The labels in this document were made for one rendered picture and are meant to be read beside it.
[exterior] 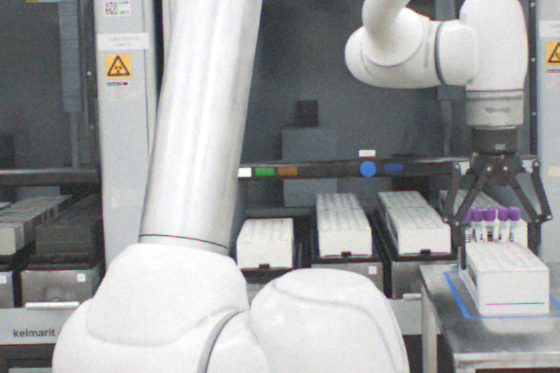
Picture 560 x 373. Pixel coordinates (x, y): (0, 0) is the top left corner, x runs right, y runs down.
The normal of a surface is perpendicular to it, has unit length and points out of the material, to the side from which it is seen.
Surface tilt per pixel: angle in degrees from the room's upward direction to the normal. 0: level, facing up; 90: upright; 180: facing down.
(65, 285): 90
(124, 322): 67
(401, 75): 146
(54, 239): 90
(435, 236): 90
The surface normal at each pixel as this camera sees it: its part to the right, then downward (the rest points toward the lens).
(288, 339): -0.41, -0.26
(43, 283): -0.02, 0.09
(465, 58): -0.52, 0.19
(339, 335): 0.15, -0.29
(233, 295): 0.84, -0.24
